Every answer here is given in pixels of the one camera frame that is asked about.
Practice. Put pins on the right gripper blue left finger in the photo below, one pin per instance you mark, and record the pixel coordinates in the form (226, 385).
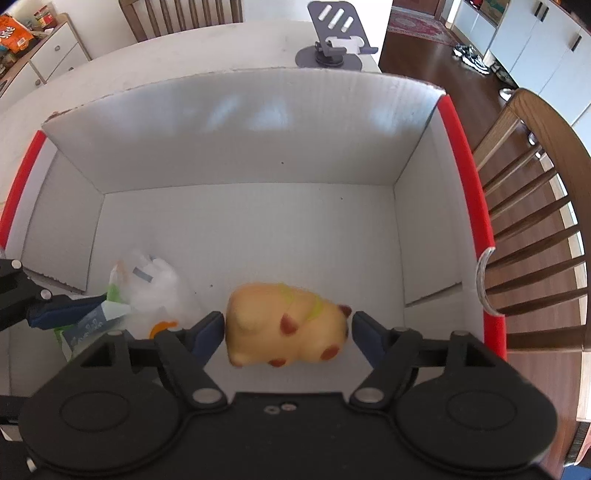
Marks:
(204, 338)

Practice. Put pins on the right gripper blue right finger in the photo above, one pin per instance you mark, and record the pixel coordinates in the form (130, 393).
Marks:
(371, 338)

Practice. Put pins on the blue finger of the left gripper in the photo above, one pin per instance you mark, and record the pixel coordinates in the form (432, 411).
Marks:
(61, 311)

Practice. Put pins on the red cardboard shoe box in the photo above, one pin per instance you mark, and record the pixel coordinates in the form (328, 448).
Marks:
(358, 186)

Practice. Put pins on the light wooden chair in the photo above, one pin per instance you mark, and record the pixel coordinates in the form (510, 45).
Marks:
(570, 163)

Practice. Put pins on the white side cabinet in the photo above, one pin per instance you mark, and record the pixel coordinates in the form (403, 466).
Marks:
(57, 53)

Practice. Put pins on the orange snack bag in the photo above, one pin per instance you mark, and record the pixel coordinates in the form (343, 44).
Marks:
(13, 35)

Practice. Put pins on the grey phone stand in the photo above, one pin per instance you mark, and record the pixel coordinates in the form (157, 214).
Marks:
(342, 40)

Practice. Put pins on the dark wooden chair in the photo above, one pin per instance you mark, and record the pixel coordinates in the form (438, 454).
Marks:
(152, 19)

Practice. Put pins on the white wall cabinet unit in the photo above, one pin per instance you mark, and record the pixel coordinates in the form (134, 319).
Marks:
(542, 48)

